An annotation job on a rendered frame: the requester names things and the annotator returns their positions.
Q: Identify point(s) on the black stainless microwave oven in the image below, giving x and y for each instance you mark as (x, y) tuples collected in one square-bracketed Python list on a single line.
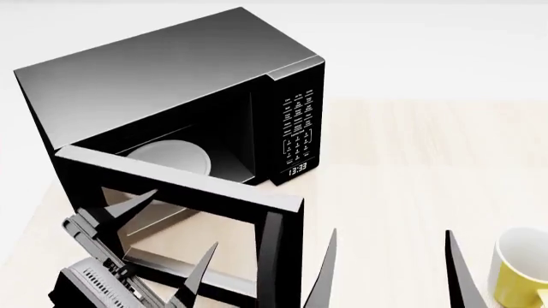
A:
[(141, 83)]

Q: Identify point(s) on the yellow and white mug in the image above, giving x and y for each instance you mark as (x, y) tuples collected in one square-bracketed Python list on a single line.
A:
[(518, 276)]

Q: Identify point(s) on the black microwave control panel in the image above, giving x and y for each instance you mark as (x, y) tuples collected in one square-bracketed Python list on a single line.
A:
[(297, 128)]

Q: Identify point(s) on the black glass microwave door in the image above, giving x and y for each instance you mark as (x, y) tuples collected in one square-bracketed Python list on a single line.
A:
[(192, 189)]

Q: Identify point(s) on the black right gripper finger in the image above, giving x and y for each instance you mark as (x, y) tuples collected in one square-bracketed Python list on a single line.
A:
[(323, 285), (461, 285)]

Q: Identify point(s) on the white glass turntable plate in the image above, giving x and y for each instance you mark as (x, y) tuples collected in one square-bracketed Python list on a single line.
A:
[(175, 155)]

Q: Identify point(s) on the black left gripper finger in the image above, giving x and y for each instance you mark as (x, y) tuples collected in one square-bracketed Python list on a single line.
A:
[(194, 284), (112, 217)]

